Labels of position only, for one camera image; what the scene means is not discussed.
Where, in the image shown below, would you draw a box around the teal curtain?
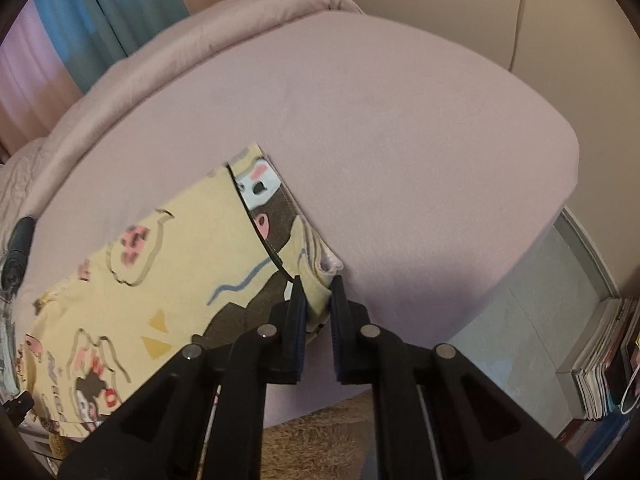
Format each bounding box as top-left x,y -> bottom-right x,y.
32,0 -> 191,96

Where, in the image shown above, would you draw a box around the bed with pink sheet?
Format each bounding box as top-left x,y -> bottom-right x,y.
0,10 -> 581,421

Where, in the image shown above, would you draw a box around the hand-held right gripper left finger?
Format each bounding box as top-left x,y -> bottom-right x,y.
57,275 -> 307,480

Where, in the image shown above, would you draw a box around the tan fluffy rug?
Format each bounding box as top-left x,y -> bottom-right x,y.
47,390 -> 386,480

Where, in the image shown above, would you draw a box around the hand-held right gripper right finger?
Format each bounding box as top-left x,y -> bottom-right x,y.
330,275 -> 586,480

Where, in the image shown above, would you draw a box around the yellow printed pants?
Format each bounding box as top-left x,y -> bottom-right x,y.
17,142 -> 346,441

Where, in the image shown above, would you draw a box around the pink blanket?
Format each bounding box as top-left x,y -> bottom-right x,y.
0,0 -> 366,241

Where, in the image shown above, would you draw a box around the stack of books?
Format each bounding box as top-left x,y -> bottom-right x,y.
555,297 -> 640,421

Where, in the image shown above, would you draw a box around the white cable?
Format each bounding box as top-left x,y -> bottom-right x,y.
619,357 -> 640,417

